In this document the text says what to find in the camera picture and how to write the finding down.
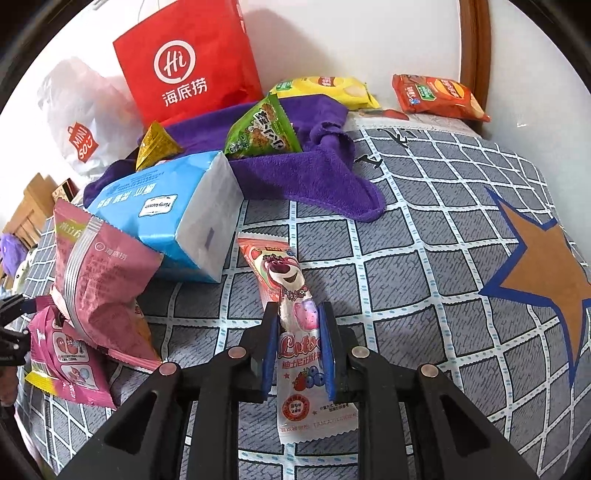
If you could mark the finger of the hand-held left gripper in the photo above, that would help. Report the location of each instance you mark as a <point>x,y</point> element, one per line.
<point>14,307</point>
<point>14,346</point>

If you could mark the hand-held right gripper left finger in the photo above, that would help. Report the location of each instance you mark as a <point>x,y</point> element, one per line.
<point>270,355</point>

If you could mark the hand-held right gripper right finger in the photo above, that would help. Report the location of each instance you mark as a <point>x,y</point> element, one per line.
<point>328,350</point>

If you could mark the magenta snack packet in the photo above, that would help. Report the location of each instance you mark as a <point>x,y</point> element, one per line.
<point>69,360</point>

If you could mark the bear print candy packet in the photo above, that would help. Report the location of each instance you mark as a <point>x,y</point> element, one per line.
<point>291,277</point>

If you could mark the light pink snack packet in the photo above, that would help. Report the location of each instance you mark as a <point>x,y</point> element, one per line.
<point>101,277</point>

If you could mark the wooden headboard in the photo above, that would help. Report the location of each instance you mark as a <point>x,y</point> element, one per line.
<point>27,212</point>

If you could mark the grey plaid bedsheet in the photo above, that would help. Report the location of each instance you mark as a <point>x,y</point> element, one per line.
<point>415,207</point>

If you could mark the purple towel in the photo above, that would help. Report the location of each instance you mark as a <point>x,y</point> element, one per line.
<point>295,184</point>

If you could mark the blue tissue pack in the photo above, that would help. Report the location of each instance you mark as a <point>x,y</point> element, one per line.
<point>152,203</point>

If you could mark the white plastic shopping bag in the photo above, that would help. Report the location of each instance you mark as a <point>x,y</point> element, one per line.
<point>69,101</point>

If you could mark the yellow snack packet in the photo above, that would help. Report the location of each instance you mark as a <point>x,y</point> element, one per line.
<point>154,145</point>

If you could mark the green snack packet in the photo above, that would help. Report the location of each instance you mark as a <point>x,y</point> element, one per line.
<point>263,129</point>

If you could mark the yellow chip bag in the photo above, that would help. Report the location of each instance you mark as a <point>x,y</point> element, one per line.
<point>332,90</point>

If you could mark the orange chip bag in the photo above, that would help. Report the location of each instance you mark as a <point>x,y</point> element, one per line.
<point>438,97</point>

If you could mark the red paper bag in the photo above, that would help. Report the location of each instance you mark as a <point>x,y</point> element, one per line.
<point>194,46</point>

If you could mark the brown wooden door frame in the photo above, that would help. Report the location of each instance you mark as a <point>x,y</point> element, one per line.
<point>478,46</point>

